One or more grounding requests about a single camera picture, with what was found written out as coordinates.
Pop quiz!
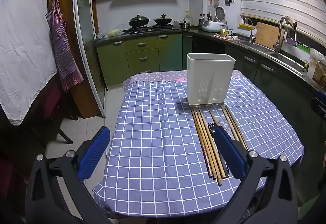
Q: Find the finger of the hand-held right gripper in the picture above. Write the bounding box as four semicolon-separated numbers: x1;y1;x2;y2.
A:
310;90;326;121

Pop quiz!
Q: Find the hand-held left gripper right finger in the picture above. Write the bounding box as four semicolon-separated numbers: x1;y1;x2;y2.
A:
210;127;298;224

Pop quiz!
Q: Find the purple checkered apron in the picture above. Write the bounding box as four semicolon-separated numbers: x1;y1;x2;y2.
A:
45;0;84;91

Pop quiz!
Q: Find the white plastic utensil holder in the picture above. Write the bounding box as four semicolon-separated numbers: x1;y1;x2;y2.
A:
187;53;236;107

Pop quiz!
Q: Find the black plastic fork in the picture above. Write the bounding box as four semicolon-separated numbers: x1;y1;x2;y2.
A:
207;123;230;178

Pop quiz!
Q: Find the plastic bag on counter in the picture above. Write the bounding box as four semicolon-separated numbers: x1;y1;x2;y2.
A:
97;28;124;39

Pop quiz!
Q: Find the white hanging sheet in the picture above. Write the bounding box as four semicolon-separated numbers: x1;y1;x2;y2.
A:
0;0;58;126

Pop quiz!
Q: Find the dark wooden chair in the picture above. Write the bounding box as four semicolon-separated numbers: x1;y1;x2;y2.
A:
31;79;79;145

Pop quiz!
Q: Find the black wok with handle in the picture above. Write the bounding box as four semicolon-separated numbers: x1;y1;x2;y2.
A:
153;13;173;25

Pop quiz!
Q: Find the group of wooden chopsticks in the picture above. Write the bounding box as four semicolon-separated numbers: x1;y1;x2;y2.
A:
191;105;250;186

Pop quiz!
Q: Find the white rice cooker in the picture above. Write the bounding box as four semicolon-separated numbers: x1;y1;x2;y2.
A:
199;6;226;34

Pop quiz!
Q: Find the clear plastic spoon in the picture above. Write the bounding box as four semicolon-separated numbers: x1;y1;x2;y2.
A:
218;117;233;139

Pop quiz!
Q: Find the blue checkered tablecloth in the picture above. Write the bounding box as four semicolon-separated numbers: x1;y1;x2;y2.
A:
92;70;305;219

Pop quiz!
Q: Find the steel arched faucet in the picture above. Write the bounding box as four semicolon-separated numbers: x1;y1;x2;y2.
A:
242;18;254;43

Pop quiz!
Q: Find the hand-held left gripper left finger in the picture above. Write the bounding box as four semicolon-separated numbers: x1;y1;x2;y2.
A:
25;126;111;224

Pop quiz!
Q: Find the black gas stove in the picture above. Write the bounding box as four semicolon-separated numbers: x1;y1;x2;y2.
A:
127;24;181;34

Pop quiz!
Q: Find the clear plastic bag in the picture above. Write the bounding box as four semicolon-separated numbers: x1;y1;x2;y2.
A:
307;48;326;87

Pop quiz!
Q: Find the wooden cutting board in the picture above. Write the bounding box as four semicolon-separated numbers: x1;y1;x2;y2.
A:
255;22;286;49

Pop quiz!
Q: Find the green base cabinet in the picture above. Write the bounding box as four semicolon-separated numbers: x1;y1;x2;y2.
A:
95;32;184;87

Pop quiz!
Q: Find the tall steel faucet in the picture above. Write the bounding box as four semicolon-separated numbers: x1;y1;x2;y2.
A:
274;15;297;53

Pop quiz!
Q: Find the glass sliding door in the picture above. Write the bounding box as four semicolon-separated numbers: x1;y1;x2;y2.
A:
73;0;106;118

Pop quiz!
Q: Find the dark base cabinet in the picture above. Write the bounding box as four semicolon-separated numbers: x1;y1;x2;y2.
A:
182;33;326;204

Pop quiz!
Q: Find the black wok with lid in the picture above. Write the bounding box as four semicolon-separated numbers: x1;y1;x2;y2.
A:
128;14;150;28

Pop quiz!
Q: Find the steel kitchen sink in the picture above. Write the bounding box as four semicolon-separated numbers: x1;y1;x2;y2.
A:
239;41;306;73

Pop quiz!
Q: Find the pink cloth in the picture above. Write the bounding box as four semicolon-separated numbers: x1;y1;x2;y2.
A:
214;34;240;42

